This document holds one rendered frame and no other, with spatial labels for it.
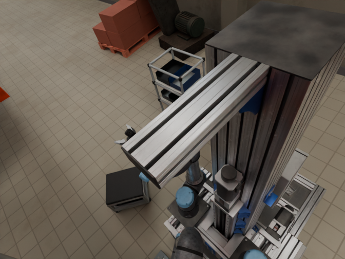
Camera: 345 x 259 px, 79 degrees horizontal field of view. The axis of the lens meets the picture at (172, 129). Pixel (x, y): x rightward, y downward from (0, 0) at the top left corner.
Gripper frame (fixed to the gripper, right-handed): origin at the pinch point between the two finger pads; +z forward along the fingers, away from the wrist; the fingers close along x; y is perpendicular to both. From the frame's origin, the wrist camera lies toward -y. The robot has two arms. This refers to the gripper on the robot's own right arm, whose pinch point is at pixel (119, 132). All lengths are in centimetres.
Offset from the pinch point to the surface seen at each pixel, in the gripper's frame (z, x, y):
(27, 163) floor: 205, -68, 115
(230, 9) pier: 35, 285, 91
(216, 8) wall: 76, 321, 116
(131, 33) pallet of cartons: 221, 232, 119
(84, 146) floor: 141, -7, 123
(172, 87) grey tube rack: 24, 90, 60
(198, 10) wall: 120, 331, 126
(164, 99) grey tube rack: 46, 89, 89
